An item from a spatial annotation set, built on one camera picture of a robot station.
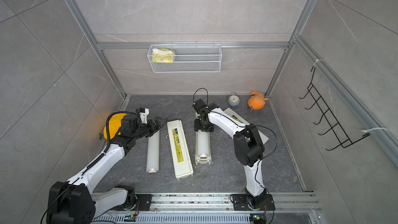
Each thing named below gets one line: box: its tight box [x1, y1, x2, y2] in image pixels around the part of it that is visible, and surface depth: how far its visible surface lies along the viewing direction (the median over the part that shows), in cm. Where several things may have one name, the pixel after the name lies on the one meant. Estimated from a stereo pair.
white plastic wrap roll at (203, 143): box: [197, 130, 210, 160], surface depth 85 cm
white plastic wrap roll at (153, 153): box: [146, 129, 161, 174], surface depth 87 cm
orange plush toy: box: [247, 90, 270, 111], surface depth 109 cm
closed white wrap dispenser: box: [166, 119, 194, 180], surface depth 84 cm
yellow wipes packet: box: [151, 47, 175, 64], surface depth 88 cm
